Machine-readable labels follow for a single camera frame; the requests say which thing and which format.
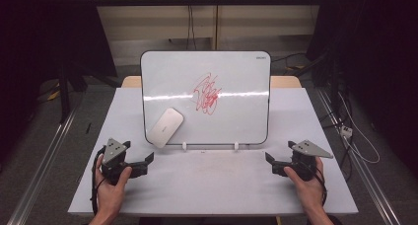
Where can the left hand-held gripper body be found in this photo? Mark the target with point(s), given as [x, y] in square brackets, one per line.
[113, 151]

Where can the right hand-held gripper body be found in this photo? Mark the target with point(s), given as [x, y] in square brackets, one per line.
[307, 149]

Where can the white whiteboard eraser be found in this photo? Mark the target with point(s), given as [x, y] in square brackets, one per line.
[164, 128]

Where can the white whiteboard with black rim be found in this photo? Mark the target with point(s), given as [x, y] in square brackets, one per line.
[236, 119]

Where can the person's right hand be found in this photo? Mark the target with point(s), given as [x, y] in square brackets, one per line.
[310, 193]

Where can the person's left hand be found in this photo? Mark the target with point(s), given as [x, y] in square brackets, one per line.
[110, 197]

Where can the black pen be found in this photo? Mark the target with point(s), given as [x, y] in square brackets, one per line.
[88, 128]

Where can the white power strip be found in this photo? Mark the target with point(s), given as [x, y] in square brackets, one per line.
[346, 131]

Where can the white whiteboard stand clip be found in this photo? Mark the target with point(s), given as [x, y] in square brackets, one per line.
[184, 146]
[236, 146]

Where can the wooden table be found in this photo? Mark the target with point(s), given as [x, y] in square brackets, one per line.
[286, 82]

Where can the black metal stand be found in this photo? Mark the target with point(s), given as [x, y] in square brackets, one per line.
[64, 93]

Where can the black curtain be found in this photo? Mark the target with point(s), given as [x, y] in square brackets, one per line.
[39, 37]
[378, 54]

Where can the black horizontal bar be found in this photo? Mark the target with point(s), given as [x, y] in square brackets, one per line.
[246, 1]

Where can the metal floor rail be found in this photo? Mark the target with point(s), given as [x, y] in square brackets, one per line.
[368, 182]
[42, 165]

